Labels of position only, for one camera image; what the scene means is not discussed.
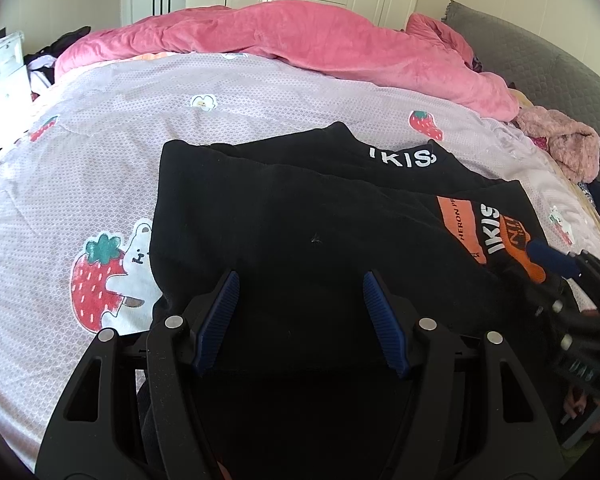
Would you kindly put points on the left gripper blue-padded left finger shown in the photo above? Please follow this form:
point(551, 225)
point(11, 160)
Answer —
point(95, 430)

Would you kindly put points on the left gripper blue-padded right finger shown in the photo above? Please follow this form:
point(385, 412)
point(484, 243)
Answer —
point(471, 409)

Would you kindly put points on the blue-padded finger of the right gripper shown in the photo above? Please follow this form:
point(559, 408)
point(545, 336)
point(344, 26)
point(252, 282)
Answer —
point(552, 259)

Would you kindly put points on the black long-sleeve sweatshirt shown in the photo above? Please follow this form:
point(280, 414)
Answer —
point(301, 388)

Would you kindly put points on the dark clothes pile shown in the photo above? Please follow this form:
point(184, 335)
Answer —
point(41, 65)

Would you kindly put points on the person's right hand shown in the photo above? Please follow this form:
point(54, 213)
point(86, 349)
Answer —
point(576, 401)

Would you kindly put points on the pale pink fuzzy garment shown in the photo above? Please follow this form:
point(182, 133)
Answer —
point(574, 146)

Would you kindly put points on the grey quilted headboard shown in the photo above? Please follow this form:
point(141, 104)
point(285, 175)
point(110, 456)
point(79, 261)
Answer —
point(546, 74)

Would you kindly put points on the lilac strawberry print bedsheet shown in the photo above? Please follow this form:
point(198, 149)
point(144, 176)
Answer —
point(87, 170)

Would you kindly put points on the pink fleece blanket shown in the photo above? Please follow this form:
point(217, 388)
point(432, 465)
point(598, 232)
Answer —
point(428, 56)

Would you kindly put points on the white storage box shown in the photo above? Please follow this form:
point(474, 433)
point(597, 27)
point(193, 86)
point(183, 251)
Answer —
point(15, 91)

